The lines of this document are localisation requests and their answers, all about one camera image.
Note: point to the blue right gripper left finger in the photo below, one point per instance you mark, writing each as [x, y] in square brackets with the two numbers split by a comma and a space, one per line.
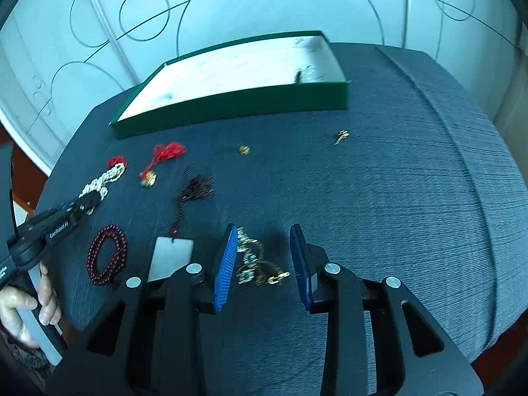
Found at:
[224, 267]

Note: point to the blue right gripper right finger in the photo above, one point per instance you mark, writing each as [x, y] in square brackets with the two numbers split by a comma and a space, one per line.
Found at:
[305, 271]

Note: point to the dark cord white jade pendant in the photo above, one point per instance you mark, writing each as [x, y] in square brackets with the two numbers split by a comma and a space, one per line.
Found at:
[172, 252]

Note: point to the small gold earring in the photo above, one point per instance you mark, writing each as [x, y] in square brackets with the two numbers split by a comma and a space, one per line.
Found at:
[341, 135]

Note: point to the red cord gold charm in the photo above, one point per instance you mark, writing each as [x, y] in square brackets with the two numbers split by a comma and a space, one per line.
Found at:
[116, 160]

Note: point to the red tassel gold pendant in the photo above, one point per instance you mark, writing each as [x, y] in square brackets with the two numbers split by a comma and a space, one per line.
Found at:
[161, 153]

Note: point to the green shallow jewelry box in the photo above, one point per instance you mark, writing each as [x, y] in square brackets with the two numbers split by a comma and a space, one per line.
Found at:
[294, 71]

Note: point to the person's left hand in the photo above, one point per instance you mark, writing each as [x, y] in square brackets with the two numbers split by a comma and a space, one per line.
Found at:
[13, 299]

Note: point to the dark grey fabric cover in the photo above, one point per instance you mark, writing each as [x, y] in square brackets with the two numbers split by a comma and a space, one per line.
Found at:
[417, 225]

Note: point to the white glass wardrobe doors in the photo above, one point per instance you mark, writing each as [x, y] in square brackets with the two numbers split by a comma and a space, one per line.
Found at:
[61, 58]

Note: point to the white handle of left gripper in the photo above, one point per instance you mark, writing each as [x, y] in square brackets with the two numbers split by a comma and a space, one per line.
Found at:
[48, 337]

